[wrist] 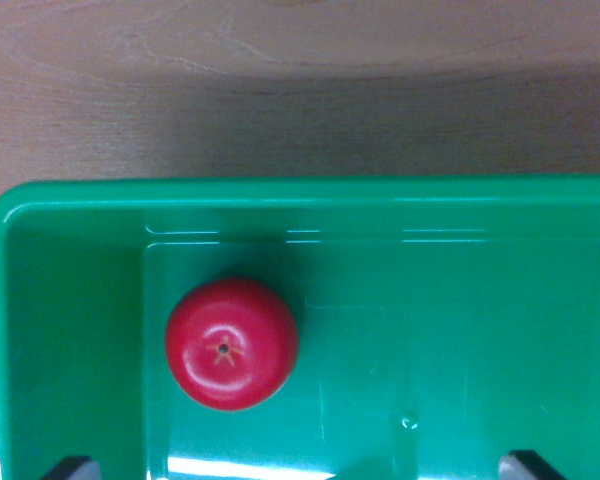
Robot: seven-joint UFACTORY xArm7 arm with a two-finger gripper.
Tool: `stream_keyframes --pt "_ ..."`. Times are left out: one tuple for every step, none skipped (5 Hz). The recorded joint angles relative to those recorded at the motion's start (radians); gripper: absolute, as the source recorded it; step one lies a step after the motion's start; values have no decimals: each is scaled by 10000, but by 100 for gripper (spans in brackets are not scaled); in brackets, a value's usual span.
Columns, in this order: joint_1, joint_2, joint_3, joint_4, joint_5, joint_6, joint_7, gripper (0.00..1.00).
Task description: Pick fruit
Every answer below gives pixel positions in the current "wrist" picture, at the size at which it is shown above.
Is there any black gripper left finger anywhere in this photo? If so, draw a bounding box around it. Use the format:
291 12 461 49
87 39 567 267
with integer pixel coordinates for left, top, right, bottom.
40 455 102 480

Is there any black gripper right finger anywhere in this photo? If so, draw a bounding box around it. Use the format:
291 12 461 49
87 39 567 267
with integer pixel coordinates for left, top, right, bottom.
497 449 561 480

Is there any red toy apple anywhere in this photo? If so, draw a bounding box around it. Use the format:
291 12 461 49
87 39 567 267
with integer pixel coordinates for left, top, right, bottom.
164 277 300 412

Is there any green plastic bin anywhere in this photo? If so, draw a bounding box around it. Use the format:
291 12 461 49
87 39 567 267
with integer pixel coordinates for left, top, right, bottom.
0 175 600 480

